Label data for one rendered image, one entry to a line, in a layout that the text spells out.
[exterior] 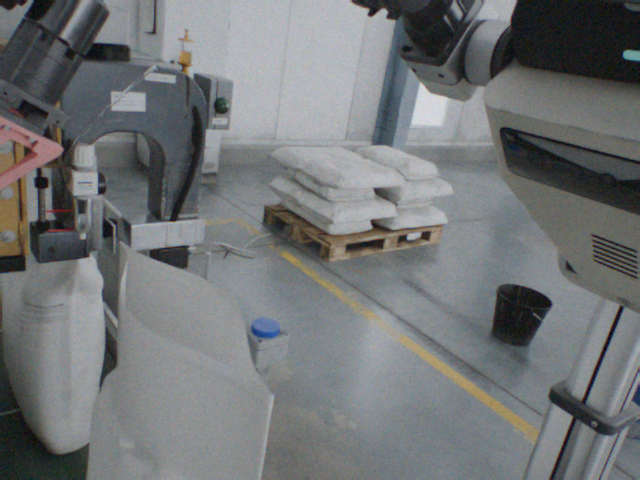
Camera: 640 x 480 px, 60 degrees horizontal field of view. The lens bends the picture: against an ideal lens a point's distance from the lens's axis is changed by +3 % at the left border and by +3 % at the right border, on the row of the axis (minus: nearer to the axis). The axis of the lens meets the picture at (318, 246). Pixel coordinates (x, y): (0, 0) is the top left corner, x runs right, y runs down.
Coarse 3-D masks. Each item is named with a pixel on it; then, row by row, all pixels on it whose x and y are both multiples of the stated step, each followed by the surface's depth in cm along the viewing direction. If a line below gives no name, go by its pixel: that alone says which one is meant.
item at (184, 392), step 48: (144, 288) 93; (192, 288) 88; (144, 336) 72; (192, 336) 91; (240, 336) 78; (144, 384) 74; (192, 384) 70; (240, 384) 66; (96, 432) 92; (144, 432) 77; (192, 432) 72; (240, 432) 68
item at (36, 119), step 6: (12, 108) 57; (30, 108) 53; (36, 108) 54; (18, 114) 57; (24, 114) 54; (30, 114) 53; (36, 114) 54; (30, 120) 54; (36, 120) 54; (42, 120) 54; (42, 126) 54; (0, 138) 57; (6, 138) 57; (0, 144) 57
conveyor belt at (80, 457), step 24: (0, 312) 189; (0, 336) 177; (0, 360) 166; (0, 384) 156; (0, 408) 148; (0, 432) 140; (24, 432) 141; (0, 456) 134; (24, 456) 135; (48, 456) 135; (72, 456) 136
